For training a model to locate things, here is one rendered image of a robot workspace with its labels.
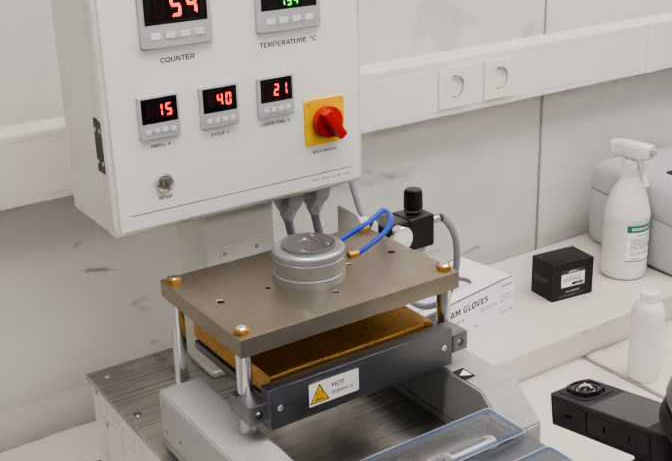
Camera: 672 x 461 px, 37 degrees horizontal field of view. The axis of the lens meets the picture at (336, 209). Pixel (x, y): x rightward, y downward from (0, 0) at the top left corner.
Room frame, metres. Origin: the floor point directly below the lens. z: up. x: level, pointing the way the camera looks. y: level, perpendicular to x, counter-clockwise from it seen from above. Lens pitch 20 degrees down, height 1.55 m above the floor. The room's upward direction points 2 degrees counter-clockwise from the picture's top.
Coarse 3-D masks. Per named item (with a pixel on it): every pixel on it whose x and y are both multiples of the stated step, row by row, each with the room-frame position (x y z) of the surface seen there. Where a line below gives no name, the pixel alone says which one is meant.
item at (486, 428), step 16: (480, 416) 0.88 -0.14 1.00; (496, 416) 0.88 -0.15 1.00; (432, 432) 0.85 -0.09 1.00; (448, 432) 0.85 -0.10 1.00; (464, 432) 0.85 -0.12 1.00; (480, 432) 0.85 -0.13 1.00; (496, 432) 0.85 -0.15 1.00; (512, 432) 0.85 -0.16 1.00; (400, 448) 0.82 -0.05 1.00; (416, 448) 0.82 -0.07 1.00; (432, 448) 0.82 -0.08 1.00; (448, 448) 0.82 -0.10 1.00; (464, 448) 0.82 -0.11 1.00; (480, 448) 0.82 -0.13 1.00
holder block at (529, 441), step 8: (528, 440) 0.85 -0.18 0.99; (536, 440) 0.84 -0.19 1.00; (512, 448) 0.83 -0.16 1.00; (520, 448) 0.83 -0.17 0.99; (528, 448) 0.83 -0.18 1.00; (536, 448) 0.83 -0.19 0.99; (488, 456) 0.82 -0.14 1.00; (496, 456) 0.82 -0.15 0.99; (504, 456) 0.82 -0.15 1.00; (512, 456) 0.82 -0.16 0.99; (520, 456) 0.82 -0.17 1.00
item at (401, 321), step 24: (384, 312) 1.01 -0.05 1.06; (408, 312) 1.01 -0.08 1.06; (312, 336) 0.96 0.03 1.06; (336, 336) 0.95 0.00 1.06; (360, 336) 0.95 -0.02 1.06; (384, 336) 0.95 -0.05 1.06; (216, 360) 0.97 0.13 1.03; (264, 360) 0.91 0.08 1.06; (288, 360) 0.90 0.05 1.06; (312, 360) 0.90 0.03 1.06
